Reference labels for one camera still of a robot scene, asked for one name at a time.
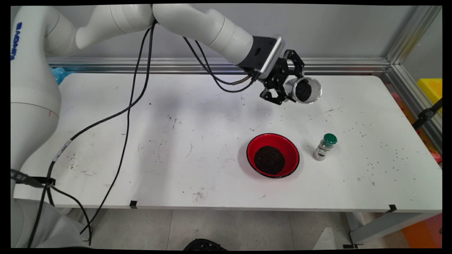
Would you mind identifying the aluminium frame post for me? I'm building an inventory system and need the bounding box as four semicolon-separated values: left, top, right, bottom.
385;5;442;66

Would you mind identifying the black clamp stand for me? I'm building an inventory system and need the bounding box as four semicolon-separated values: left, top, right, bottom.
411;99;442;131

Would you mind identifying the plain black cable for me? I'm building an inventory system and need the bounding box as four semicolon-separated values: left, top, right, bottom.
46;28;256;246

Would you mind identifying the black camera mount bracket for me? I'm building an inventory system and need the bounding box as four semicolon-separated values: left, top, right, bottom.
240;35;279;71

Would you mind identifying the long aluminium frame rail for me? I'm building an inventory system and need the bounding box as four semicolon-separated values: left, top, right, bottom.
48;58;391;74

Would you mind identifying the yellow plastic box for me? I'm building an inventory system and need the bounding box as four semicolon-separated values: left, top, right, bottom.
417;78;442;113

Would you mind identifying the black velcro strap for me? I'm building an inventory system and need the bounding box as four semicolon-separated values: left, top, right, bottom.
11;169;56;188

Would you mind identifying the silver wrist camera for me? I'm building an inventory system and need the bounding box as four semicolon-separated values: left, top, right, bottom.
260;35;286;80

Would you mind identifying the red bowl black rim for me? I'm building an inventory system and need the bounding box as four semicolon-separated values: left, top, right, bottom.
246;133;301;179

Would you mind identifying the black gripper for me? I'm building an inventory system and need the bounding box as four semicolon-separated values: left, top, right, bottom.
260;49;305;105

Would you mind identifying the black round floor object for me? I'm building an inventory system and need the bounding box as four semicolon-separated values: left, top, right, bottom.
183;238;228;251

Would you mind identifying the tall clear plastic jar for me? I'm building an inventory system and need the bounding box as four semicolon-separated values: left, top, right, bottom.
284;77;322;104

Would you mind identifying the grey table leg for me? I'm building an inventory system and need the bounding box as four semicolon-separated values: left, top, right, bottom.
81;208;97;240

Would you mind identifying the small spice bottle green cap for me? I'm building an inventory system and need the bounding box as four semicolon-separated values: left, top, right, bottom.
313;133;338;162

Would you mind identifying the black cable with white label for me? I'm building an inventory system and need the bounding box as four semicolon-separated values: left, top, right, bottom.
26;21;256;249

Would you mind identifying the grey table leg beam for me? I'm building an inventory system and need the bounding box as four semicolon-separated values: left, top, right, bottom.
344;212;442;247

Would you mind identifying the orange floor box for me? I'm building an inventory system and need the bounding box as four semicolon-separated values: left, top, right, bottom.
401;213;442;249

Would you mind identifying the short aluminium frame rail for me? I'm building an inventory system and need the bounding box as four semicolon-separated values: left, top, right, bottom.
385;65;442;154

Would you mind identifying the blue cloth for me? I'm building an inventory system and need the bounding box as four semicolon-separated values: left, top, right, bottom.
51;67;75;85

